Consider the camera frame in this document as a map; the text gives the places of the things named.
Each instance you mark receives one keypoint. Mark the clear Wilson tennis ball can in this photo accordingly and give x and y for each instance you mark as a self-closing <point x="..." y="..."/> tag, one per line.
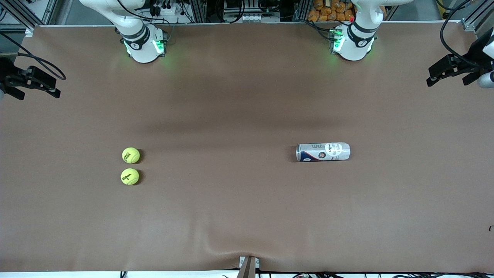
<point x="322" y="151"/>

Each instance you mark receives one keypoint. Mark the aluminium frame extrusion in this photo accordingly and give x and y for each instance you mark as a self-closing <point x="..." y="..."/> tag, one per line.
<point x="472" y="24"/>
<point x="50" y="11"/>

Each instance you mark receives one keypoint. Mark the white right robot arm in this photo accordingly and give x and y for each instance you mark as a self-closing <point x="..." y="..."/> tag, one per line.
<point x="142" y="50"/>

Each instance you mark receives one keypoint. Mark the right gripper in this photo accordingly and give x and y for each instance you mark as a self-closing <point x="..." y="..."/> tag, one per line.
<point x="6" y="74"/>

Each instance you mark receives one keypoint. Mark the brown table mat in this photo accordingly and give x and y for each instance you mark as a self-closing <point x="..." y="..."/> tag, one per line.
<point x="247" y="212"/>

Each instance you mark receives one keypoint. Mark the yellow Roland Garros tennis ball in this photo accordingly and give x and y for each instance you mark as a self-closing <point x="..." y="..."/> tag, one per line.
<point x="131" y="155"/>

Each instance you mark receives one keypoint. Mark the bag of orange items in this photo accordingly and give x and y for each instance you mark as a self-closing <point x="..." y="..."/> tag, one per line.
<point x="328" y="11"/>

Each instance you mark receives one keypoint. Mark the white power strip black plugs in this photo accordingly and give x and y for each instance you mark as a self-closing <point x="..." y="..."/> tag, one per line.
<point x="170" y="9"/>

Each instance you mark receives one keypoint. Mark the yellow Wilson tennis ball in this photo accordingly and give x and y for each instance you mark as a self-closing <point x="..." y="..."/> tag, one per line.
<point x="130" y="176"/>

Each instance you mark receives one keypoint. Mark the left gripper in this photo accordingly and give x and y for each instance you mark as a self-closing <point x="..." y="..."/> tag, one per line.
<point x="470" y="61"/>

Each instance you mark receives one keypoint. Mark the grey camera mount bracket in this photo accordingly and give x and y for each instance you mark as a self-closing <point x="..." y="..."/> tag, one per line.
<point x="249" y="268"/>

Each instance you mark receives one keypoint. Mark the yellow stick black base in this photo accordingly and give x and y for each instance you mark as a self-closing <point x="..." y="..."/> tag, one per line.
<point x="441" y="5"/>

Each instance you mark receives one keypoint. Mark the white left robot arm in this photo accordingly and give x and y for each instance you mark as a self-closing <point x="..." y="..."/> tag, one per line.
<point x="355" y="46"/>

